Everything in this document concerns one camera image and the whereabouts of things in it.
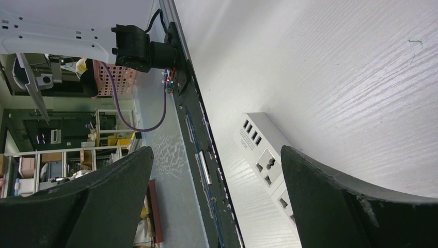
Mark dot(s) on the pink plastic basket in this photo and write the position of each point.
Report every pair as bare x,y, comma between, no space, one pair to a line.
123,77

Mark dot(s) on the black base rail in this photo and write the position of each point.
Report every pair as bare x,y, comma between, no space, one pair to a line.
216,207

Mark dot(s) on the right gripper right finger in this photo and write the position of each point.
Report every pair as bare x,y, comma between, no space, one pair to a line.
334,209

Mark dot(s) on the white power strip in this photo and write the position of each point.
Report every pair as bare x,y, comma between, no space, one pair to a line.
260,142

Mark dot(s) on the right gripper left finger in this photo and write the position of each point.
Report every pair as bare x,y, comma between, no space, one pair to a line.
99,209

